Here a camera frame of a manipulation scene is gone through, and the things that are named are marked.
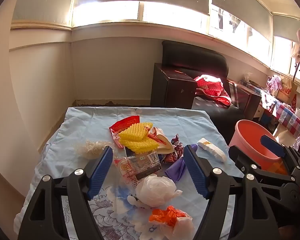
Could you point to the orange and clear plastic bag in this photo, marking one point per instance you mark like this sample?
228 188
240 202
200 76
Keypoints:
168 216

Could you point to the light blue floral cloth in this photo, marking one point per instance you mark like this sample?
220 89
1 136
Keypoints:
77 125

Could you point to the red snack wrapper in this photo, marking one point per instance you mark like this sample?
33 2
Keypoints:
121 125

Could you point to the red checkered cloth bundle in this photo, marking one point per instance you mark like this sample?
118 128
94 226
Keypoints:
273 83

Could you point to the dark hanging garment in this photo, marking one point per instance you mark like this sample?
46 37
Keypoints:
235 23
220 17

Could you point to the maroon wrapper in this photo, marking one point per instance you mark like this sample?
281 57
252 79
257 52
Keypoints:
176 151

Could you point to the white crumpled plastic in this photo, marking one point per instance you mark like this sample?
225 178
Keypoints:
246 76

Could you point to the clear labelled snack package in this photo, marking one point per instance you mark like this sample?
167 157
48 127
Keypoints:
135 167

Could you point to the brown paper shopping bag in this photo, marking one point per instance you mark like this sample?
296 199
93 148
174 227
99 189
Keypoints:
287 92

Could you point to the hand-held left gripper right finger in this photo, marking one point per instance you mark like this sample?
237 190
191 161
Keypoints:
195 172

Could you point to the cream and red wrapper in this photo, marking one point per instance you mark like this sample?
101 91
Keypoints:
163 142

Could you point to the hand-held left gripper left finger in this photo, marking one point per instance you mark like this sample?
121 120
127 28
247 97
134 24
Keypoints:
100 172

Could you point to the black leather armchair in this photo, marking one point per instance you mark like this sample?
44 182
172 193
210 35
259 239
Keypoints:
190 57

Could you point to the red polka dot cloth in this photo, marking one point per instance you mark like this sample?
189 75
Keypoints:
210 87

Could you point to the red paper item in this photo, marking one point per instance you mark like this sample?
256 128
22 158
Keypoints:
294 101

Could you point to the clear bubble plastic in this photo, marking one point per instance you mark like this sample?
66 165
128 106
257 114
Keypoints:
90 148

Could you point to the side table with checkered cloth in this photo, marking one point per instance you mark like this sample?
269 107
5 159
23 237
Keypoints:
287 113

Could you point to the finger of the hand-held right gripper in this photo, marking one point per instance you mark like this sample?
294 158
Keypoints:
272 145
242 156

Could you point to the white plastic bag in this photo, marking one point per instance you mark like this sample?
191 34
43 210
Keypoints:
155 190

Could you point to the white drawer cabinet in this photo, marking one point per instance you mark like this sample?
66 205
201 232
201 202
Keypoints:
258 110

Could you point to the white foam net sleeve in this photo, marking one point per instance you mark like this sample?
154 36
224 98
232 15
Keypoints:
212 150

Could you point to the purple plastic bag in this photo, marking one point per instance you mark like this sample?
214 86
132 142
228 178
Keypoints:
176 171

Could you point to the pink plastic bucket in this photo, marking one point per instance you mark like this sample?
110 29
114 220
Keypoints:
247 135

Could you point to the blue bin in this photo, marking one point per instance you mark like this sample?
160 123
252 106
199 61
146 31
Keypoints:
265 118

